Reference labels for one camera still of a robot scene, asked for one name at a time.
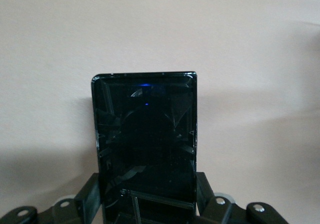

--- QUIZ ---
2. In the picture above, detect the long black smartphone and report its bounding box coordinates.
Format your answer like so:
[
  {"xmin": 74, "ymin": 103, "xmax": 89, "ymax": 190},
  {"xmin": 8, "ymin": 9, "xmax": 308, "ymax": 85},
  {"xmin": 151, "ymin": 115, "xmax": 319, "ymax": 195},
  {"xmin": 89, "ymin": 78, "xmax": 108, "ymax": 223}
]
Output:
[{"xmin": 90, "ymin": 71, "xmax": 199, "ymax": 224}]

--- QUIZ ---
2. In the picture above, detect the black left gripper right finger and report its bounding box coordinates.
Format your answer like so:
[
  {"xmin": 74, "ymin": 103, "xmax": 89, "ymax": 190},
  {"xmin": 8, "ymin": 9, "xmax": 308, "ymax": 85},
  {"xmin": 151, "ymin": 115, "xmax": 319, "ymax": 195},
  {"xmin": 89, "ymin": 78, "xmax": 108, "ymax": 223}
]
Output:
[{"xmin": 196, "ymin": 172, "xmax": 249, "ymax": 224}]

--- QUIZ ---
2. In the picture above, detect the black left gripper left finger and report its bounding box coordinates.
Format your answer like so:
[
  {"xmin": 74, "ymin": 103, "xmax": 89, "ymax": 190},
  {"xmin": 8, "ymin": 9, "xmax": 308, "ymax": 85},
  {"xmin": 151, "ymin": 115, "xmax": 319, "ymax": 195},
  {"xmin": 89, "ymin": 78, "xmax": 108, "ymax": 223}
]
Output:
[{"xmin": 37, "ymin": 173, "xmax": 101, "ymax": 224}]

